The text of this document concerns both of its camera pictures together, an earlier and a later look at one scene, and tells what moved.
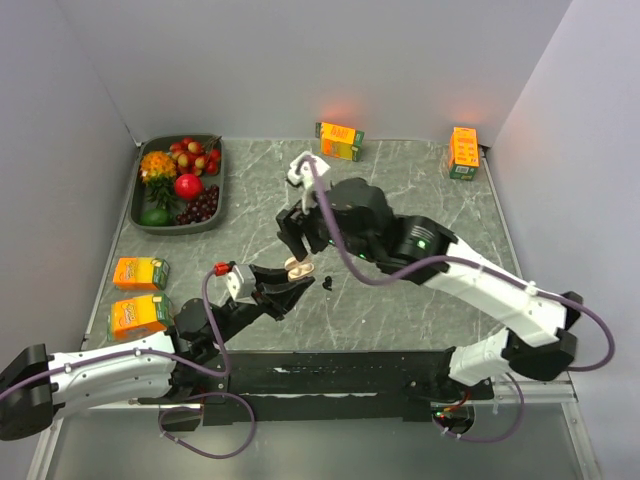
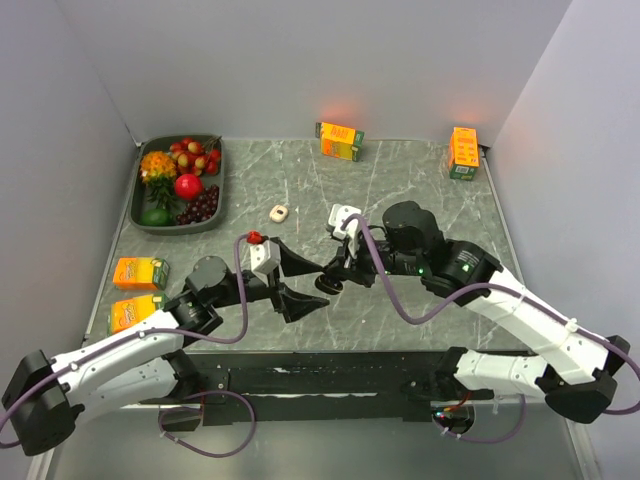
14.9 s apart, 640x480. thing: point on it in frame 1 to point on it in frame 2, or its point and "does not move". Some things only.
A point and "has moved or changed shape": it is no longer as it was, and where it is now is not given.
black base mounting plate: (328, 386) does not move
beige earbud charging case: (297, 269) has moved or changed shape
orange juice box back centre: (339, 141) does not move
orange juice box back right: (464, 153) does not move
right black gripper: (292, 224) to (350, 268)
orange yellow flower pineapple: (158, 171) does not move
